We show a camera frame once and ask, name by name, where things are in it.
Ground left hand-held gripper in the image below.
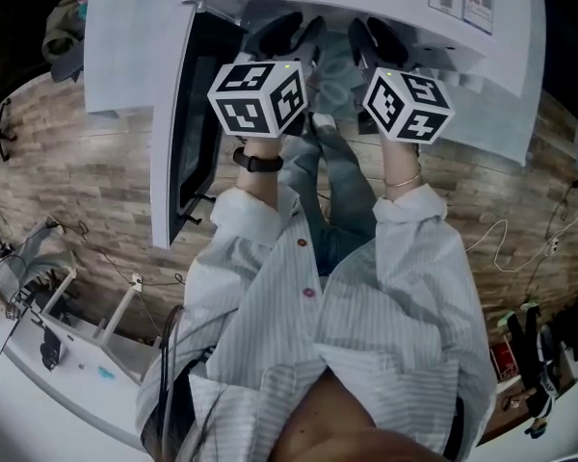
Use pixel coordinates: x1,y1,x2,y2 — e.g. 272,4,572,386
205,10,328,140

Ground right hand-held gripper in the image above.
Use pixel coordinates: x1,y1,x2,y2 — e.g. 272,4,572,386
347,15,458,146

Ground person's left forearm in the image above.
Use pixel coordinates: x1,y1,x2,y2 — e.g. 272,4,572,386
234,135,286,202

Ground person's right forearm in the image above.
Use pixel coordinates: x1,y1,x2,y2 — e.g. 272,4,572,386
378,140,423,202

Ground black wristband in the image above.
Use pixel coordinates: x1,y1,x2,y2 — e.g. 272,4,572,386
232,145,285,174

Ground blue jeans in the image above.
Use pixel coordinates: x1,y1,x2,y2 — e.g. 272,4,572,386
278,113,380,278

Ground olive green garment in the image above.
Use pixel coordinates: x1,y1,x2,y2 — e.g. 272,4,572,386
41,0,87,84

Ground pale striped shirt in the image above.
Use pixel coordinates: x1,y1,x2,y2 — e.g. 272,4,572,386
134,183,498,462

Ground small red box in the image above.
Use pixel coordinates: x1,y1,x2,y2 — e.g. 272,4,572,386
489,342,519,380

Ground person's bare chest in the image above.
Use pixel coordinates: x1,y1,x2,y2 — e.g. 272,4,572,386
278,371,463,462

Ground white desk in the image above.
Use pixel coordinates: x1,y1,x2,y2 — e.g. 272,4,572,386
2,265,148,390

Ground thin gold bracelet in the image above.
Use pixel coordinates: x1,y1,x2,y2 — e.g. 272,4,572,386
382,172,423,189

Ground white floor cable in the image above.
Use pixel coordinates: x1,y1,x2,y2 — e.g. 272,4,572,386
464,218,561,273

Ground grey body cable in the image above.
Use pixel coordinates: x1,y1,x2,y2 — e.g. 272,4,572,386
157,303,185,454

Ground black shoulder strap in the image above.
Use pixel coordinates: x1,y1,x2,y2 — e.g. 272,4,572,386
437,395,466,457
142,352,199,462

